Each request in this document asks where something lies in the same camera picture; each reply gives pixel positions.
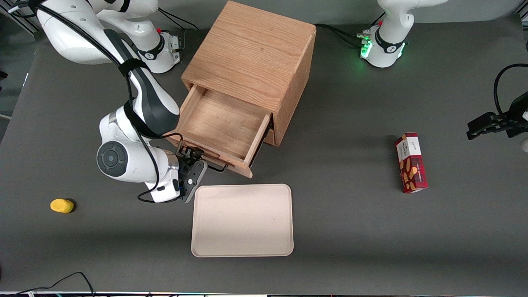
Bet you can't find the black cable on table edge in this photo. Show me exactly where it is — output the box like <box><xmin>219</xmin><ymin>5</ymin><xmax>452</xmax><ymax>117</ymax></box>
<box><xmin>0</xmin><ymin>271</ymin><xmax>97</xmax><ymax>297</ymax></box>

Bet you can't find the red plaid cookie box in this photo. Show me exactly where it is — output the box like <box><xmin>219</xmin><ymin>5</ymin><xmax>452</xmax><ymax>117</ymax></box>
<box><xmin>394</xmin><ymin>132</ymin><xmax>429</xmax><ymax>194</ymax></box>

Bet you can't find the black left base cable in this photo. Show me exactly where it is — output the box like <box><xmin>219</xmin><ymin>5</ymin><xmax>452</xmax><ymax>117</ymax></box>
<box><xmin>328</xmin><ymin>27</ymin><xmax>368</xmax><ymax>47</ymax></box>
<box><xmin>316</xmin><ymin>23</ymin><xmax>368</xmax><ymax>38</ymax></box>

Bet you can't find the black wire drawer handle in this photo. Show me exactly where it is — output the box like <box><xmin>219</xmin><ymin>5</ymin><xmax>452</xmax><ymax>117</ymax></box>
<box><xmin>177</xmin><ymin>142</ymin><xmax>230</xmax><ymax>173</ymax></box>

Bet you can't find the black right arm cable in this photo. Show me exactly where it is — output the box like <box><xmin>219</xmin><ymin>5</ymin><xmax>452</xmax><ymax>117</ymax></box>
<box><xmin>8</xmin><ymin>0</ymin><xmax>185</xmax><ymax>204</ymax></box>

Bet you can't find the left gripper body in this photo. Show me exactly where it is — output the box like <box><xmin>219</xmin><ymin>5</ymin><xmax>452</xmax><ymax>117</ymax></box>
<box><xmin>496</xmin><ymin>92</ymin><xmax>528</xmax><ymax>154</ymax></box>

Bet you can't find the small yellow object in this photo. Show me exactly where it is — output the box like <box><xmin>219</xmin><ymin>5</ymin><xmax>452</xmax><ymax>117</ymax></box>
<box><xmin>50</xmin><ymin>198</ymin><xmax>75</xmax><ymax>214</ymax></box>

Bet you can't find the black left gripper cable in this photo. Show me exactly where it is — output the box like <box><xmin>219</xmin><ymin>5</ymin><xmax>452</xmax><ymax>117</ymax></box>
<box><xmin>493</xmin><ymin>63</ymin><xmax>528</xmax><ymax>119</ymax></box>

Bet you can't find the black right base cable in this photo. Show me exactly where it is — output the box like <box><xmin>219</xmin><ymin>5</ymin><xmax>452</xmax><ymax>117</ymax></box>
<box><xmin>158</xmin><ymin>8</ymin><xmax>200</xmax><ymax>32</ymax></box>

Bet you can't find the oak wooden cabinet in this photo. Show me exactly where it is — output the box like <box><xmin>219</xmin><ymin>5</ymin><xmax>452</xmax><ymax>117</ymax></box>
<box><xmin>181</xmin><ymin>0</ymin><xmax>317</xmax><ymax>147</ymax></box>

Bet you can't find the black base cable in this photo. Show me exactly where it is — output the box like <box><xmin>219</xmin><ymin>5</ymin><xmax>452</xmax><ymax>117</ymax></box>
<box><xmin>158</xmin><ymin>8</ymin><xmax>200</xmax><ymax>32</ymax></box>
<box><xmin>328</xmin><ymin>27</ymin><xmax>368</xmax><ymax>47</ymax></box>
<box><xmin>316</xmin><ymin>23</ymin><xmax>368</xmax><ymax>38</ymax></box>

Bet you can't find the beige rectangular tray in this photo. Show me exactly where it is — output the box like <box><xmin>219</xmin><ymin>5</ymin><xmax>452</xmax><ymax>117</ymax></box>
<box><xmin>191</xmin><ymin>184</ymin><xmax>295</xmax><ymax>258</ymax></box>

